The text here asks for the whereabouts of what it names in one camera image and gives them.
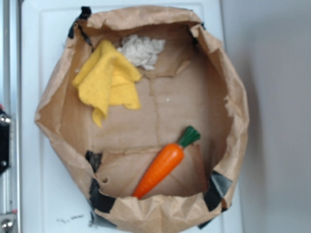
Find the metal frame rail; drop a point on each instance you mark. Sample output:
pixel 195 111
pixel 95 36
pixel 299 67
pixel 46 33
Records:
pixel 9 110

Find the white tray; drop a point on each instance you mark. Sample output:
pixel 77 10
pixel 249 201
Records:
pixel 51 200

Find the yellow cloth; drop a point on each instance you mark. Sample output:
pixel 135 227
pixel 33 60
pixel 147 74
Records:
pixel 107 79

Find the white crumpled cloth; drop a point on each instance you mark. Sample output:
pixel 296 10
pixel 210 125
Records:
pixel 142 51

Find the brown paper bag bin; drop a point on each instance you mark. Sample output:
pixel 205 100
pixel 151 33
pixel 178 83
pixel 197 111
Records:
pixel 193 84

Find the orange toy carrot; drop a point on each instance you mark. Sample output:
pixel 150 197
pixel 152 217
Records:
pixel 170 156

